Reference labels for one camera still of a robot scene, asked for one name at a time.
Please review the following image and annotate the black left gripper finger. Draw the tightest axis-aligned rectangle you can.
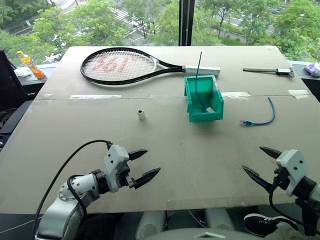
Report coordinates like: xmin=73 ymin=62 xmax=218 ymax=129
xmin=132 ymin=167 xmax=161 ymax=190
xmin=127 ymin=149 xmax=149 ymax=162

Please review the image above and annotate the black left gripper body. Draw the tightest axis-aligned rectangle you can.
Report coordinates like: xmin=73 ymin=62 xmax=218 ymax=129
xmin=115 ymin=160 xmax=136 ymax=189

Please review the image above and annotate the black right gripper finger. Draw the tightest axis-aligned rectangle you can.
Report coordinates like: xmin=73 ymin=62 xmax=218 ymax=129
xmin=241 ymin=164 xmax=274 ymax=193
xmin=259 ymin=146 xmax=284 ymax=160

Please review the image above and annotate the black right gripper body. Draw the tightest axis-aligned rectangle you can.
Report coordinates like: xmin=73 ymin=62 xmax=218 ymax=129
xmin=270 ymin=159 xmax=291 ymax=192

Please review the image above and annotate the black sneaker with white stripes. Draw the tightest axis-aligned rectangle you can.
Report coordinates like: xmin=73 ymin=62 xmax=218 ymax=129
xmin=243 ymin=212 xmax=299 ymax=237

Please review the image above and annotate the grey trouser leg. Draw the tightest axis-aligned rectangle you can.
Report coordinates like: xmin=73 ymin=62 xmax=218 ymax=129
xmin=263 ymin=221 xmax=320 ymax=240

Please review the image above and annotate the silver robot body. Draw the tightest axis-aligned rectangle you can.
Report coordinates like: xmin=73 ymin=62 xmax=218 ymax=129
xmin=134 ymin=207 xmax=241 ymax=240

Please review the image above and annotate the long clear tape strip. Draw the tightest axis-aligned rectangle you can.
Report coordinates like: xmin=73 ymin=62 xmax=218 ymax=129
xmin=69 ymin=94 xmax=123 ymax=100

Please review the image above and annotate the green plastic storage bin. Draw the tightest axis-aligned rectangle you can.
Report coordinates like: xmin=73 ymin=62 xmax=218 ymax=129
xmin=183 ymin=74 xmax=224 ymax=123

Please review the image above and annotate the dark side shelf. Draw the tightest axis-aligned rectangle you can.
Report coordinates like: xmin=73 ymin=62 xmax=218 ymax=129
xmin=286 ymin=59 xmax=320 ymax=104

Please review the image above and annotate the purple white plastic bag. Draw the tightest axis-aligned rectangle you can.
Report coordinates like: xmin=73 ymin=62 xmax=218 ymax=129
xmin=303 ymin=62 xmax=320 ymax=77

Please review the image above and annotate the black white tennis racket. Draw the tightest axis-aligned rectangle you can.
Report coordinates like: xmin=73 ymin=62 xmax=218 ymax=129
xmin=79 ymin=47 xmax=221 ymax=87

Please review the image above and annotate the dark window ledge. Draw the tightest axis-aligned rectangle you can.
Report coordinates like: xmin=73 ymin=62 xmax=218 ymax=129
xmin=17 ymin=63 xmax=58 ymax=94

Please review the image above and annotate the orange drink bottle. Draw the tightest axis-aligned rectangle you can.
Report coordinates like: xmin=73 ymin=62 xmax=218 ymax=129
xmin=16 ymin=50 xmax=46 ymax=80

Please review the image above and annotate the crumpled white tissue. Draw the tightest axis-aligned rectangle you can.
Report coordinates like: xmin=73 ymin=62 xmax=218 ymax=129
xmin=13 ymin=67 xmax=34 ymax=78

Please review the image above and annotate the black chair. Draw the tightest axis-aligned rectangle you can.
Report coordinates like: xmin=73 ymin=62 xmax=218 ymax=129
xmin=0 ymin=48 xmax=37 ymax=112

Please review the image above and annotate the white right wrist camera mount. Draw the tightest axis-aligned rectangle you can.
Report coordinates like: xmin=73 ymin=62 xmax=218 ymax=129
xmin=275 ymin=149 xmax=309 ymax=197

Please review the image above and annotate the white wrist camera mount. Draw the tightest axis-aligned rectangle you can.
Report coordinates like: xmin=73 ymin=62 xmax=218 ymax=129
xmin=103 ymin=144 xmax=131 ymax=194
xmin=275 ymin=149 xmax=309 ymax=197

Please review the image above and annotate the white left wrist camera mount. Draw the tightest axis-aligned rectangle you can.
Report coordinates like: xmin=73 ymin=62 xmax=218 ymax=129
xmin=103 ymin=144 xmax=131 ymax=194

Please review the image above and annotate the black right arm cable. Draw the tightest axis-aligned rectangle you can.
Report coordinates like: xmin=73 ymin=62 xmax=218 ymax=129
xmin=268 ymin=172 xmax=320 ymax=237

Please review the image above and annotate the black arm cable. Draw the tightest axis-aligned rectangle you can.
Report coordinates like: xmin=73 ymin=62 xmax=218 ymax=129
xmin=30 ymin=139 xmax=113 ymax=240
xmin=268 ymin=172 xmax=320 ymax=237

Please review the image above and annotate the short curved blue Ethernet cable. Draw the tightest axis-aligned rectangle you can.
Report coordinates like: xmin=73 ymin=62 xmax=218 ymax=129
xmin=239 ymin=96 xmax=277 ymax=127

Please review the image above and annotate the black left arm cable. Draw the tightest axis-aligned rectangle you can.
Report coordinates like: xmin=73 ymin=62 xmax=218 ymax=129
xmin=30 ymin=139 xmax=113 ymax=240

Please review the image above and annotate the black window frame post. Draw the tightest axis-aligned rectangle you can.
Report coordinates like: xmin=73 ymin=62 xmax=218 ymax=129
xmin=179 ymin=0 xmax=196 ymax=47

